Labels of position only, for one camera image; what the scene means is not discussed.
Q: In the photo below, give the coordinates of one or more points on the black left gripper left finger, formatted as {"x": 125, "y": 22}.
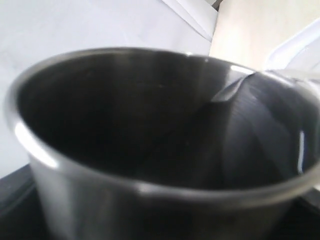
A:
{"x": 21, "y": 215}

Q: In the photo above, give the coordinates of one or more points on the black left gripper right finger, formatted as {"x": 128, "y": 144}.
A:
{"x": 303, "y": 220}

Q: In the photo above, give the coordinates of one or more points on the stainless steel tumbler cup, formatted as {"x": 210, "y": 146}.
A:
{"x": 143, "y": 144}

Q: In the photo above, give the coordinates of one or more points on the clear plastic tall container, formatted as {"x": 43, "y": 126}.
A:
{"x": 300, "y": 53}

